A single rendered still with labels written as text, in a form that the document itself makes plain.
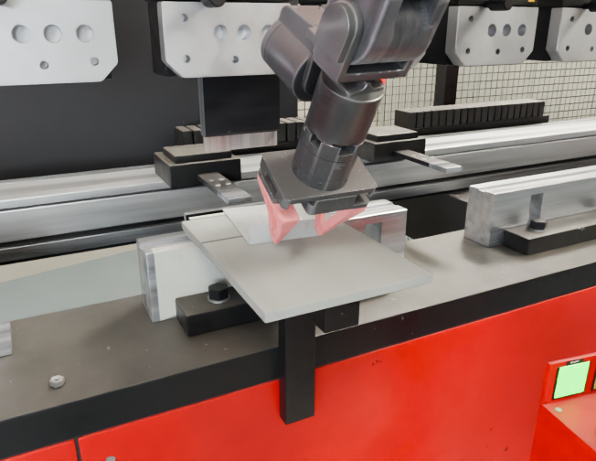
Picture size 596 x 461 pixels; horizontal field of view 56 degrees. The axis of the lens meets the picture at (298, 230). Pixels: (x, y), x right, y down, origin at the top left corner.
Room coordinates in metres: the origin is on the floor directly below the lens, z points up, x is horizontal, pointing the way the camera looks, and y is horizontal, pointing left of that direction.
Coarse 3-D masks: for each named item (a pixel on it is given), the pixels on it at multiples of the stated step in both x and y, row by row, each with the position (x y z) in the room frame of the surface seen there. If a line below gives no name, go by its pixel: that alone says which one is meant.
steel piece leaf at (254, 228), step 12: (240, 216) 0.67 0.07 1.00; (252, 216) 0.67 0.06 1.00; (264, 216) 0.67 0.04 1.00; (240, 228) 0.63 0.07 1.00; (252, 228) 0.58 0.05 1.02; (264, 228) 0.58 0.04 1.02; (300, 228) 0.60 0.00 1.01; (312, 228) 0.60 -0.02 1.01; (252, 240) 0.58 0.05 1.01; (264, 240) 0.58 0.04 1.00
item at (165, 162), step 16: (160, 160) 0.90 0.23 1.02; (176, 160) 0.86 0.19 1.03; (192, 160) 0.88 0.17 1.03; (208, 160) 0.89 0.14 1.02; (224, 160) 0.89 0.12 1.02; (160, 176) 0.91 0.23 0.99; (176, 176) 0.85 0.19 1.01; (192, 176) 0.87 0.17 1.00; (208, 176) 0.86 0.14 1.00; (224, 176) 0.89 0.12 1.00; (240, 176) 0.90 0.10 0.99; (224, 192) 0.76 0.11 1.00; (240, 192) 0.76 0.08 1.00
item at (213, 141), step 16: (208, 80) 0.68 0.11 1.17; (224, 80) 0.69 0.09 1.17; (240, 80) 0.70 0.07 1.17; (256, 80) 0.71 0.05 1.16; (272, 80) 0.72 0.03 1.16; (208, 96) 0.68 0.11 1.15; (224, 96) 0.69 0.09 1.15; (240, 96) 0.70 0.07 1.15; (256, 96) 0.71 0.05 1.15; (272, 96) 0.72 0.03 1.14; (208, 112) 0.68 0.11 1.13; (224, 112) 0.69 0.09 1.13; (240, 112) 0.70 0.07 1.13; (256, 112) 0.71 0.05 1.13; (272, 112) 0.72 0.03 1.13; (208, 128) 0.68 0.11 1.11; (224, 128) 0.69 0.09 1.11; (240, 128) 0.70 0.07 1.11; (256, 128) 0.71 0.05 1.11; (272, 128) 0.72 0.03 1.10; (208, 144) 0.69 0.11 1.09; (224, 144) 0.70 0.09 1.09; (240, 144) 0.71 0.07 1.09; (256, 144) 0.72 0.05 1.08; (272, 144) 0.73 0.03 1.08
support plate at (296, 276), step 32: (192, 224) 0.64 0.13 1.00; (224, 224) 0.64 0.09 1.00; (224, 256) 0.54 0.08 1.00; (256, 256) 0.54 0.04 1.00; (288, 256) 0.54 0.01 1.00; (320, 256) 0.54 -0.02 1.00; (352, 256) 0.54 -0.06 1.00; (384, 256) 0.54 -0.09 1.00; (256, 288) 0.47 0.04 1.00; (288, 288) 0.47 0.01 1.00; (320, 288) 0.47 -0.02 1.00; (352, 288) 0.47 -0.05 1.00; (384, 288) 0.48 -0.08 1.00
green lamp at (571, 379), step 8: (560, 368) 0.59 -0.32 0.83; (568, 368) 0.59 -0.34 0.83; (576, 368) 0.59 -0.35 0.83; (584, 368) 0.60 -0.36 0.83; (560, 376) 0.59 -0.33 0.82; (568, 376) 0.59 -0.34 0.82; (576, 376) 0.59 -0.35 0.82; (584, 376) 0.60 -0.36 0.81; (560, 384) 0.59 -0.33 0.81; (568, 384) 0.59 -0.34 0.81; (576, 384) 0.59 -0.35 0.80; (584, 384) 0.60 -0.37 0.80; (560, 392) 0.59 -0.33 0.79; (568, 392) 0.59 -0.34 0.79; (576, 392) 0.60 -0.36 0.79
